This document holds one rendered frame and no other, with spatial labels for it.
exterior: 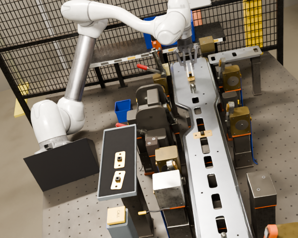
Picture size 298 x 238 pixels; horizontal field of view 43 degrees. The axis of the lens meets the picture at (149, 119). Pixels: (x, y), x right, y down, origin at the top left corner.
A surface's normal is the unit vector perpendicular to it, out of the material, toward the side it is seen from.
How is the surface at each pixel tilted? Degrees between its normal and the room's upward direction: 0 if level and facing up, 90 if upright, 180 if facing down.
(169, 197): 90
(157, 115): 90
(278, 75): 0
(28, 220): 0
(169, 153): 0
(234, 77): 90
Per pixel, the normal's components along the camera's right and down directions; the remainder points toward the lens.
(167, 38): -0.19, 0.66
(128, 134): -0.21, -0.76
